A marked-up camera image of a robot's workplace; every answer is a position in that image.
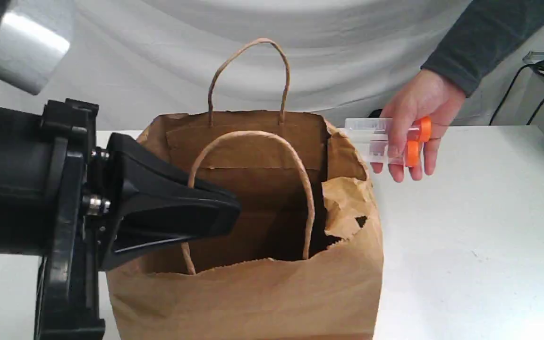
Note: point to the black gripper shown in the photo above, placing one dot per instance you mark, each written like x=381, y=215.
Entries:
x=45, y=202

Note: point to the brown paper bag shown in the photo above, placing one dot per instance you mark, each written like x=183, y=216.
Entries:
x=305, y=259

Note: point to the orange-capped clear tube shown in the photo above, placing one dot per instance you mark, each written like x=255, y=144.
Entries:
x=376, y=151
x=373, y=129

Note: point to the dark grey sleeved forearm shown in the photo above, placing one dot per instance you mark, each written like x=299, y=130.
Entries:
x=484, y=35

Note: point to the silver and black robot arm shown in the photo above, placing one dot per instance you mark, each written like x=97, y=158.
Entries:
x=35, y=35

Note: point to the black rounded object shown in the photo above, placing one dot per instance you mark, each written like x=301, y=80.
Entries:
x=375, y=113

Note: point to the person's bare hand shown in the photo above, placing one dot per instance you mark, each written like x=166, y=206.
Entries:
x=427, y=95

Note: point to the white backdrop cloth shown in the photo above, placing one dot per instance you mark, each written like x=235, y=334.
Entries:
x=141, y=58

